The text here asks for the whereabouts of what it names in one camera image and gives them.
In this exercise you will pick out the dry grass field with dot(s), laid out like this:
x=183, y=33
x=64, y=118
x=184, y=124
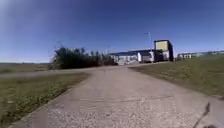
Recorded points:
x=26, y=90

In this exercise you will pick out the grey concrete path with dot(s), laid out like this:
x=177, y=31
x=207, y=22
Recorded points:
x=116, y=100

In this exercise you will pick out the grass slope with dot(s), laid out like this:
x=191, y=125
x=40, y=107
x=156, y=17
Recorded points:
x=193, y=73

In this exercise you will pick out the yellow tower on dark legs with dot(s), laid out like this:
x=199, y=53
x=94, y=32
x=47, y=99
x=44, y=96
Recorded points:
x=161, y=46

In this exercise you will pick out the dark green bushes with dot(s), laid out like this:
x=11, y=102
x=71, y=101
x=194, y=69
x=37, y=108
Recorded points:
x=76, y=58

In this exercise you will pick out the distant low buildings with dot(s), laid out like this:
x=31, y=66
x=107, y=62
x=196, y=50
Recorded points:
x=190, y=55

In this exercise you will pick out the thin lamp pole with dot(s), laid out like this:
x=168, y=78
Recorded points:
x=150, y=41

